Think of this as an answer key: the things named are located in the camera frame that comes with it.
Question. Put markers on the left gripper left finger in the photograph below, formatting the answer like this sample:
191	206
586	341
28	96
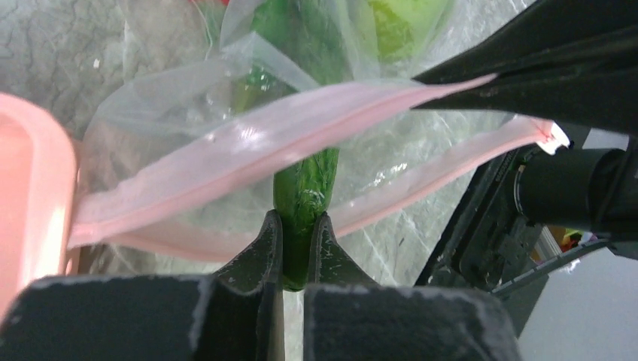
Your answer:
235	313

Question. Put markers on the clear zip top bag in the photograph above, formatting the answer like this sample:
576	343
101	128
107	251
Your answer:
162	149

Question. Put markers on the pink perforated plastic basket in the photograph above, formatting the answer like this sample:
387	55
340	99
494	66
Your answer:
38	179

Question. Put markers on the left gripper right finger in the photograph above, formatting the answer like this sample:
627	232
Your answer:
348	316

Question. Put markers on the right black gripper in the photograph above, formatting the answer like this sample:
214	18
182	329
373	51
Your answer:
525	214

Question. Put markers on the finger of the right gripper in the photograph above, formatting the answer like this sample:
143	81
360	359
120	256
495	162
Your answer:
571	61

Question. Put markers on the green fake apple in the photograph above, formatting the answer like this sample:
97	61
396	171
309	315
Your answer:
404	28

